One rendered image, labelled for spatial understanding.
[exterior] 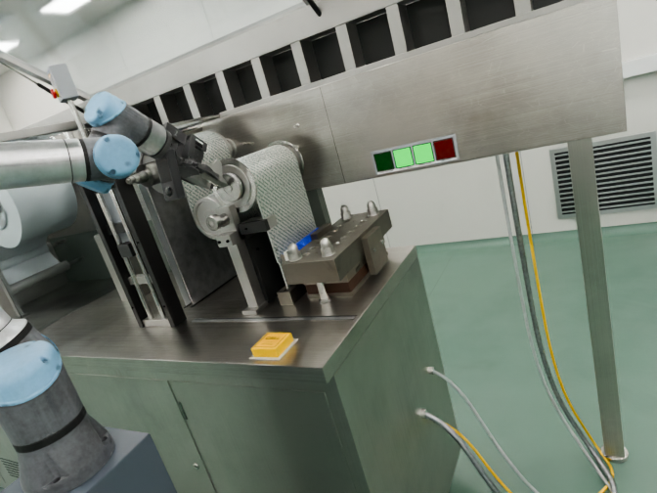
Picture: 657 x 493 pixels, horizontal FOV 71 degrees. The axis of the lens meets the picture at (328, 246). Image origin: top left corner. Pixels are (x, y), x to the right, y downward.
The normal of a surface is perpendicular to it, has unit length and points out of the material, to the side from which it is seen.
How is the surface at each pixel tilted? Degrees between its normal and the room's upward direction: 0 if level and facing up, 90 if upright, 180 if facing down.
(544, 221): 90
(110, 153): 90
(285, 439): 90
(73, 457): 72
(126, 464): 90
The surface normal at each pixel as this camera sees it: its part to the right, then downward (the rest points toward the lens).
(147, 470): 0.86, -0.10
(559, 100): -0.44, 0.37
